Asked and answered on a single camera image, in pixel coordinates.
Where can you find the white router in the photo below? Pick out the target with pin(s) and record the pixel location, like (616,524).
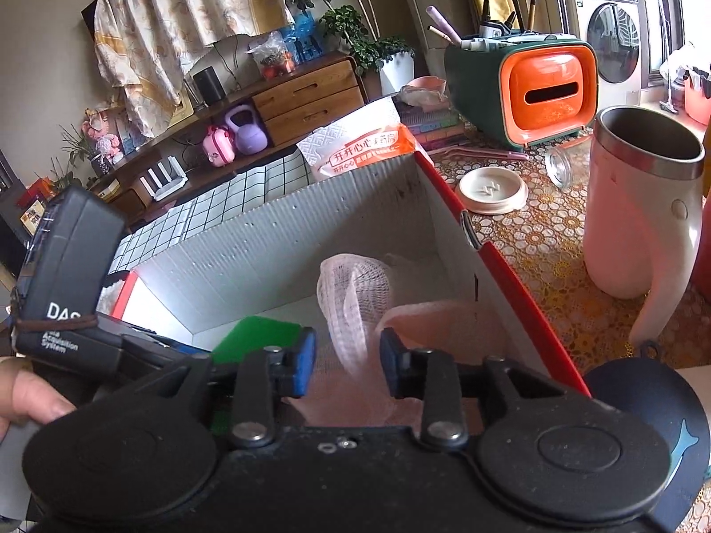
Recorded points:
(164,179)

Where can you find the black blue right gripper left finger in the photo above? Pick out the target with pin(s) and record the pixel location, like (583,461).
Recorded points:
(263,378)

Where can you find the white steel mug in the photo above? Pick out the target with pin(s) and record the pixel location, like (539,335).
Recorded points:
(643,213)

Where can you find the bag of fruit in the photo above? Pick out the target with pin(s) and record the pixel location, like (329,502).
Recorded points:
(272,56)

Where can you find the stack of colourful books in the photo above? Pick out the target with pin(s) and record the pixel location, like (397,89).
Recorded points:
(432,129)

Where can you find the black speaker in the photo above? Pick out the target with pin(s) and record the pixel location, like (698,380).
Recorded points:
(209,86)

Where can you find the green orange desktop organizer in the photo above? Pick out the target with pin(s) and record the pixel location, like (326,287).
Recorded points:
(523,91)

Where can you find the wooden tv cabinet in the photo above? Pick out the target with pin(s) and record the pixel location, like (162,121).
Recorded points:
(287,109)

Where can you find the purple kettlebell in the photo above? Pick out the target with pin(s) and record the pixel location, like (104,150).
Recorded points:
(249,138)

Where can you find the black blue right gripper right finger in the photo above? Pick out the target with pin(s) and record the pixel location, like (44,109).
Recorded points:
(431,376)

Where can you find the person's left hand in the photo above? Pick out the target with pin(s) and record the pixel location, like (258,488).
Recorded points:
(26,396)

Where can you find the white black checked tablecloth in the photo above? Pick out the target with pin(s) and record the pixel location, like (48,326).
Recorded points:
(237,195)

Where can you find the red white cardboard box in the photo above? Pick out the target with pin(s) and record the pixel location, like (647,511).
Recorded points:
(385,246)

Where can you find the potted green plant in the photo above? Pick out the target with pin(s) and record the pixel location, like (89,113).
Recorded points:
(386,63)

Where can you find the pink plush toy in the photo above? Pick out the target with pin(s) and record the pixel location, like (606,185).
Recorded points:
(96,128)

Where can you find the green sponge cloth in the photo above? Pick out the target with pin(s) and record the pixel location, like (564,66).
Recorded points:
(251,334)

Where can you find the dark blue round cap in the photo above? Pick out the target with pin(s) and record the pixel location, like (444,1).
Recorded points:
(644,386)

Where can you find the pink small bag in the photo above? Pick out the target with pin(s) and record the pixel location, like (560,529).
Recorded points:
(218,146)

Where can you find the clear glass jar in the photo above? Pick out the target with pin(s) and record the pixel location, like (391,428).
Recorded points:
(568,164)

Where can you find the floral cloth drape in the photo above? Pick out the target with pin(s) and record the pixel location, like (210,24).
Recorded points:
(145,48)

